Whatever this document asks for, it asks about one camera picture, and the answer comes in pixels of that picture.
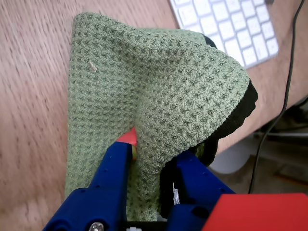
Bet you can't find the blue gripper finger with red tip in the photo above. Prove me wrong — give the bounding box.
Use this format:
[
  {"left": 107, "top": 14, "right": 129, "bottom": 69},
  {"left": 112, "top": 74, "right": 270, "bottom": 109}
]
[
  {"left": 166, "top": 150, "right": 236, "bottom": 231},
  {"left": 43, "top": 127, "right": 139, "bottom": 231}
]

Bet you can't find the crinkled silver foil piece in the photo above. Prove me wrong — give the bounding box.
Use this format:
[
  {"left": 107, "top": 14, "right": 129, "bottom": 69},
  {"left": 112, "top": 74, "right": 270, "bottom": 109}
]
[{"left": 171, "top": 182, "right": 180, "bottom": 205}]

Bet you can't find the green waffle cloth black trim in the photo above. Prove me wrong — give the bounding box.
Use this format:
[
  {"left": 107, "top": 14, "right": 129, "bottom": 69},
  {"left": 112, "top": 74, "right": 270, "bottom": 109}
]
[{"left": 64, "top": 12, "right": 259, "bottom": 222}]

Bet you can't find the white keyboard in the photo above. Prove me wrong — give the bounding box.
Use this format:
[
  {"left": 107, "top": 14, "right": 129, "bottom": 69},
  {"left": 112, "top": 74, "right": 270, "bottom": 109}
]
[{"left": 169, "top": 0, "right": 280, "bottom": 70}]

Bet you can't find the red camera mount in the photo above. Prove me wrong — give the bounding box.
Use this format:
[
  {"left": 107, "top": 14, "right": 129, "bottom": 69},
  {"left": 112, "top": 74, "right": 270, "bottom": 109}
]
[{"left": 202, "top": 192, "right": 308, "bottom": 231}]

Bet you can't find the black hanging cable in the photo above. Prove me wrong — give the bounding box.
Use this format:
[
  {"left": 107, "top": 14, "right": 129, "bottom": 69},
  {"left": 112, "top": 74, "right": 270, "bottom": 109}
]
[{"left": 247, "top": 0, "right": 306, "bottom": 194}]

